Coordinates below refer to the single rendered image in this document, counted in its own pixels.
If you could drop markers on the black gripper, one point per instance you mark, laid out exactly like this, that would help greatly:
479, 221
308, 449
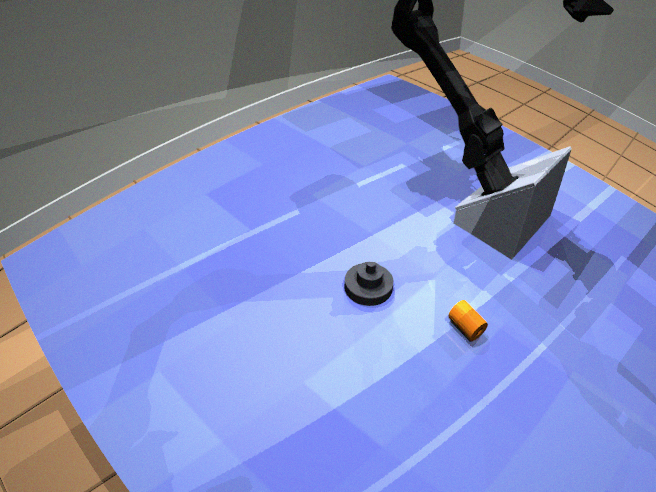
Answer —
581, 9

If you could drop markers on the orange cylinder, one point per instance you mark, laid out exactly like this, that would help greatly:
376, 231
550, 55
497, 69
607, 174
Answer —
468, 320

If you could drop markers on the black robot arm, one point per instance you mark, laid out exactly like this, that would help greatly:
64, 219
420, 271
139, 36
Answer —
480, 128

